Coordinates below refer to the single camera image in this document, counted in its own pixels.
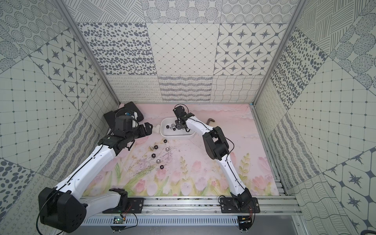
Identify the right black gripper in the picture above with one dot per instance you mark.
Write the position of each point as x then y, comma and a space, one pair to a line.
177, 126

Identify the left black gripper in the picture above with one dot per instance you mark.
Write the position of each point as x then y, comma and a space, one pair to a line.
143, 129

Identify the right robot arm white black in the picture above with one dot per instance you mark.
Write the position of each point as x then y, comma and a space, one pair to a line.
217, 148

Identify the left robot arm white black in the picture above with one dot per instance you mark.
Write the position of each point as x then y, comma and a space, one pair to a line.
63, 207

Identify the white plastic storage box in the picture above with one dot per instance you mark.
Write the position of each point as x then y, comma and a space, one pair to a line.
174, 134

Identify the small white plastic piece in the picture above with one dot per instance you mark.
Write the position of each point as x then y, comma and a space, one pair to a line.
157, 128

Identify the black plastic tool case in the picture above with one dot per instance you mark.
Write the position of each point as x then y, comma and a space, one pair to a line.
128, 108

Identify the black hex allen key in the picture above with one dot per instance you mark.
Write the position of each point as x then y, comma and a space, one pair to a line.
209, 121

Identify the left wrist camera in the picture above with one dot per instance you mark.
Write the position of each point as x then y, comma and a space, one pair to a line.
124, 124

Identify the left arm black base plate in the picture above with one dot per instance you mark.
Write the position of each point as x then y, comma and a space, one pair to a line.
129, 205

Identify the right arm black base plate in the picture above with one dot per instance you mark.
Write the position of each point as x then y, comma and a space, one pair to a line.
229, 205

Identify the white slotted cable duct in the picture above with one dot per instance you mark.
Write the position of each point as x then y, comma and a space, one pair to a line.
154, 220

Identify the aluminium mounting rail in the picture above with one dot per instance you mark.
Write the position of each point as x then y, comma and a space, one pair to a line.
209, 205

